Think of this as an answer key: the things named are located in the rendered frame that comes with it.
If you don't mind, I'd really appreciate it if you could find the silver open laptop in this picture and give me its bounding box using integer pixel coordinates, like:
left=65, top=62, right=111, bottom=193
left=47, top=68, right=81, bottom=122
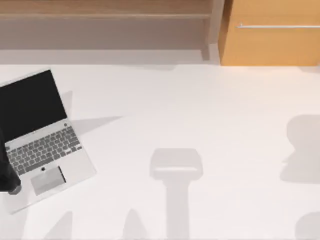
left=0, top=68, right=98, bottom=215

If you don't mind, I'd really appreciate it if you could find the long metal handle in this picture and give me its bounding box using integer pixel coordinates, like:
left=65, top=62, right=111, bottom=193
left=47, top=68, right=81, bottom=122
left=234, top=22, right=320, bottom=30

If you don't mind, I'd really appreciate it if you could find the open wooden shelf unit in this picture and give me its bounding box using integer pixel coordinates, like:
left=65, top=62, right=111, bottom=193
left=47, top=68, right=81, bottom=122
left=0, top=0, right=226, bottom=62

